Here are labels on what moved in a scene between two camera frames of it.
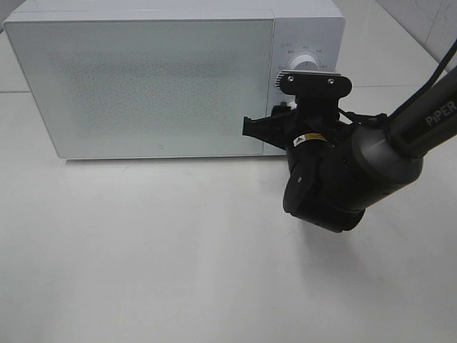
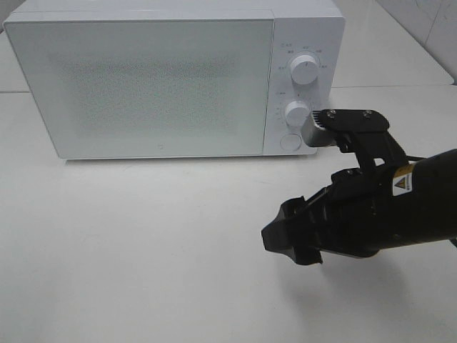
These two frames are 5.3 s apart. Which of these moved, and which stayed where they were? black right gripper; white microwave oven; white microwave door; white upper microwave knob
Moved: black right gripper
Stayed: white upper microwave knob; white microwave door; white microwave oven
